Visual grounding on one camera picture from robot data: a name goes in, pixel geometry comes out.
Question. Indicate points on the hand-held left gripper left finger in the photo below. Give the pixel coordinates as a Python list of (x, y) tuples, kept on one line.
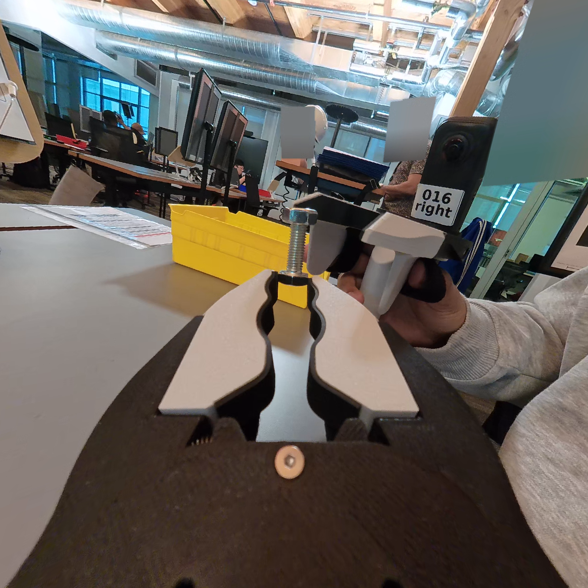
[(216, 358)]

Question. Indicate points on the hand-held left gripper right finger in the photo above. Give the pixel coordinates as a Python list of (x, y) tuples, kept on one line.
[(363, 363)]

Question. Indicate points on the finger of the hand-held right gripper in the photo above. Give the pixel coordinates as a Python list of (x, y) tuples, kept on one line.
[(404, 236), (344, 213)]

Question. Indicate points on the silver hex bolt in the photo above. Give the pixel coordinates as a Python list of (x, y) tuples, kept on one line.
[(297, 248)]

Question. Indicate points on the silver hex nut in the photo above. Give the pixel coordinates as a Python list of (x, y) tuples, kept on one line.
[(292, 277)]

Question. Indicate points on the yellow plastic bin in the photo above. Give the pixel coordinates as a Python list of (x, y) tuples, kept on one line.
[(220, 243)]

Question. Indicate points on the person's right forearm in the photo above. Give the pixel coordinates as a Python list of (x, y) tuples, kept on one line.
[(505, 340)]

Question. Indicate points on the wooden standing desk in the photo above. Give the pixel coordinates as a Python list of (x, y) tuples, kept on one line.
[(298, 167)]

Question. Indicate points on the grey desk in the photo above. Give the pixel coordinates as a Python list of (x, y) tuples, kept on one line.
[(92, 321)]

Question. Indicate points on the long wooden office desk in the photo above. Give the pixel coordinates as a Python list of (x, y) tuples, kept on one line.
[(151, 170)]

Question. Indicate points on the person's right hand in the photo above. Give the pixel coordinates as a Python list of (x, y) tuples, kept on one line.
[(427, 321)]

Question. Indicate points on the stack of blue folders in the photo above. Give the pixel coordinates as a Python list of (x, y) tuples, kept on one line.
[(353, 160)]

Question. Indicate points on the white hard hat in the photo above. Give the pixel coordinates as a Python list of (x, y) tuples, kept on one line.
[(320, 124)]

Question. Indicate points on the black round-top stand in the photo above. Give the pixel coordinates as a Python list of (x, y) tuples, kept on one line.
[(342, 112)]

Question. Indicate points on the dark desktop monitor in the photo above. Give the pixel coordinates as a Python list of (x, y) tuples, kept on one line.
[(255, 156)]

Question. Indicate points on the wooden pillar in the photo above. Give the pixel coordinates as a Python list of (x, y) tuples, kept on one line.
[(487, 55)]

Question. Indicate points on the marker poster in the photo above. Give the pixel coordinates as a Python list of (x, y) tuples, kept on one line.
[(574, 239)]

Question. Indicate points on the large black monitor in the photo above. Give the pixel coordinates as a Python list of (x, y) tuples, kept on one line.
[(228, 135), (200, 115)]

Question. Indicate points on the laminated paper sheet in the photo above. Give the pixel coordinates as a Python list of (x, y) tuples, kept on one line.
[(110, 225)]

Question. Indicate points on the small black monitor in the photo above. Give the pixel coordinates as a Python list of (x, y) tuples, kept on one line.
[(166, 141)]

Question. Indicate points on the grey chair back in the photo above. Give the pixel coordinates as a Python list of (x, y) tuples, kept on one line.
[(73, 186)]

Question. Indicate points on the wooden instruction board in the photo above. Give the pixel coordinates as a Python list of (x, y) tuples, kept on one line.
[(37, 138)]

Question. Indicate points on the printed instruction sheet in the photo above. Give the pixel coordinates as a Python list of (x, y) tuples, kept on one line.
[(13, 115)]

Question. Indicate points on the silver air duct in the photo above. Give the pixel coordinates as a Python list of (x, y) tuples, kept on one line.
[(216, 57)]

